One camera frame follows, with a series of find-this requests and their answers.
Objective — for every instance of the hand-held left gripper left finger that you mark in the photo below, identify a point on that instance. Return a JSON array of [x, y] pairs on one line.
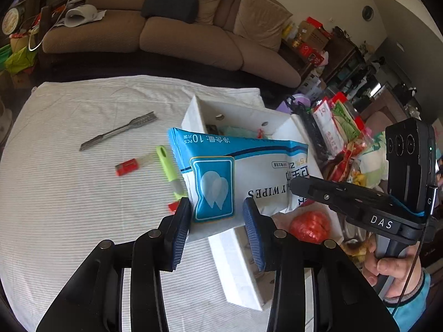
[[180, 235]]

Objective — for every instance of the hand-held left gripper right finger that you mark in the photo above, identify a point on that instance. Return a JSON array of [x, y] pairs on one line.
[[254, 238]]

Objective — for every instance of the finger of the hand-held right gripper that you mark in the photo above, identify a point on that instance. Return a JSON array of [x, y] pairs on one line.
[[322, 192]]

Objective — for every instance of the white cardboard box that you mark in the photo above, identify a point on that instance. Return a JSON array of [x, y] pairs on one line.
[[238, 259]]

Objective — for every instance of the blue wet wipes packet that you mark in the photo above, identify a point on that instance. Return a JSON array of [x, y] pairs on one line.
[[242, 166]]

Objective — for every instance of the person's right forearm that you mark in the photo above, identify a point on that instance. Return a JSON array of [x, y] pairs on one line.
[[412, 311]]

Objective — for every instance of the person's right hand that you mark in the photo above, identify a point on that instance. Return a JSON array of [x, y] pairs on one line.
[[406, 273]]

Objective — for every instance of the small red plastic piece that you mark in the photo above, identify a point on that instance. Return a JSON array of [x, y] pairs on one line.
[[173, 207]]

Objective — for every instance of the red plastic twine ball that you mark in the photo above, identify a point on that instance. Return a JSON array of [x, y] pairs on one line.
[[309, 226]]

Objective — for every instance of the pile of snack packets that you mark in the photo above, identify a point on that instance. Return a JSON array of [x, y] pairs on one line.
[[339, 124]]

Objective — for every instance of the red blade case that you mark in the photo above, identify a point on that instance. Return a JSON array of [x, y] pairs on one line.
[[126, 167]]

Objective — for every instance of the teal fluffy cloth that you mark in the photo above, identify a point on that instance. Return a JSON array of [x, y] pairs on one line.
[[235, 130]]

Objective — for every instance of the metal fish scaler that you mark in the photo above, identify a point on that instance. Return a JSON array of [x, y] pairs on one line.
[[117, 131]]

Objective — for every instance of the dark wooden shelf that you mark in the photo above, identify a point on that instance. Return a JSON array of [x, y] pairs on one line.
[[346, 52]]

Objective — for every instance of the red gift box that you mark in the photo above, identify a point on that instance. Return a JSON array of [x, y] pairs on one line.
[[308, 51]]

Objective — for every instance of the brown cardboard box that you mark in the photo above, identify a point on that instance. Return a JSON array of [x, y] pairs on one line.
[[313, 34]]

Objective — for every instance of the brown sofa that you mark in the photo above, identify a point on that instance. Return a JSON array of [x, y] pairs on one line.
[[180, 38]]

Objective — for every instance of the dark grey cushion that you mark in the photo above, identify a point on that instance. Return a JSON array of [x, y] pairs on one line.
[[169, 5]]

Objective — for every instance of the green plastic bag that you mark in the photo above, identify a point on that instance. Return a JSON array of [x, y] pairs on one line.
[[17, 60]]

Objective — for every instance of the round decorated tin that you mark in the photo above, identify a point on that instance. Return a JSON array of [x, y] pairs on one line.
[[13, 20]]

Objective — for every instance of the round wall clock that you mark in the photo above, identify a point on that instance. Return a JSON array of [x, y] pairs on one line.
[[367, 12]]

